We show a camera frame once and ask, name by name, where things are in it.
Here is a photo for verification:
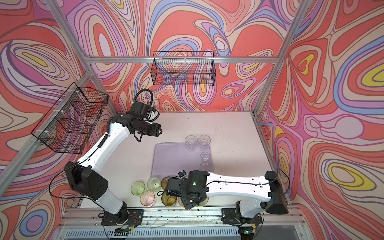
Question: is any pale green glass front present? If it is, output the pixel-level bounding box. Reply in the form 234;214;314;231
200;197;209;207

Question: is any dark olive glass back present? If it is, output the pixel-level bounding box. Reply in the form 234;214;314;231
161;177;172;190

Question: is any dark olive glass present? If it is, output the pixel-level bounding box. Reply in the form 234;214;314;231
161;177;172;190
161;193;177;207

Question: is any small clear glass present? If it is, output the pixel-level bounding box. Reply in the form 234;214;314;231
200;152;211;162

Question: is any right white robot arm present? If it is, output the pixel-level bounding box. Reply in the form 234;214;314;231
164;170;289;219

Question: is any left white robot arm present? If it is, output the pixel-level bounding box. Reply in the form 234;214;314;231
65;112;163;215

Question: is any lavender plastic tray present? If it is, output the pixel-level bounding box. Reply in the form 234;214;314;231
151;142;211;179

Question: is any dark olive glass front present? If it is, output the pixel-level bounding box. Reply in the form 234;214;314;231
161;193;177;207

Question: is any light green glass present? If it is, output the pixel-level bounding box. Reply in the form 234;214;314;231
147;177;161;192

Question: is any pink glass left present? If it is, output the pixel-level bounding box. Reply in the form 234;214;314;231
140;190;156;207

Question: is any green glass far left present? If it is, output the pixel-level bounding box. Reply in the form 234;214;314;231
131;181;146;196

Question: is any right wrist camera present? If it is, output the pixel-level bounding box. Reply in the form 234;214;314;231
178;170;187;178

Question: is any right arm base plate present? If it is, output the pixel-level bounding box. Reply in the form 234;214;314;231
221;208;263;227

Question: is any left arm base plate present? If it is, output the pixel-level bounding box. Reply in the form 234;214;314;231
98;209;144;227

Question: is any black wire basket back wall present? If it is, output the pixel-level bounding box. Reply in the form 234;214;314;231
151;50;217;86

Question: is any black wire basket wall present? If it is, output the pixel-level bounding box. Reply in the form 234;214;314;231
151;50;217;86
31;83;109;154

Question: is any black wire basket left wall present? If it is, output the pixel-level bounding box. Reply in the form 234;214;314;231
31;83;109;154

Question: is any aluminium front rail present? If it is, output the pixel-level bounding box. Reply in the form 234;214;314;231
59;206;308;229

